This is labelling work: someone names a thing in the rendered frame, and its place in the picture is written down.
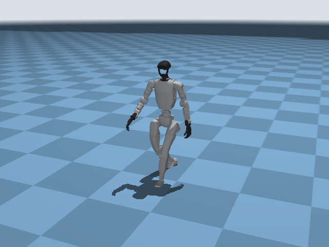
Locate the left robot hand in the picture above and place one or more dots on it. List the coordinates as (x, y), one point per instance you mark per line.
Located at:
(188, 129)

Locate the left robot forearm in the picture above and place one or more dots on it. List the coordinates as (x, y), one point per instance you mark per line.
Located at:
(186, 112)

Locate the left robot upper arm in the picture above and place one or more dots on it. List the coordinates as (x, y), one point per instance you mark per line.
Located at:
(180, 88)

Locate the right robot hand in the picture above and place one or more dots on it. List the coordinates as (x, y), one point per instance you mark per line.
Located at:
(130, 120)

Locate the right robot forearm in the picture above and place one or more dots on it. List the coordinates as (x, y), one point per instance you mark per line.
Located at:
(138, 108)

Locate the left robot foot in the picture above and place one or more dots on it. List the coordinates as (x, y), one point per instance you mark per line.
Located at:
(159, 183)

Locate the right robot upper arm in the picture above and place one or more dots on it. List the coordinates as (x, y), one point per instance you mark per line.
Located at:
(147, 91)

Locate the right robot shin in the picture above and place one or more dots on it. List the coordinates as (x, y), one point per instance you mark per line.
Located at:
(169, 159)

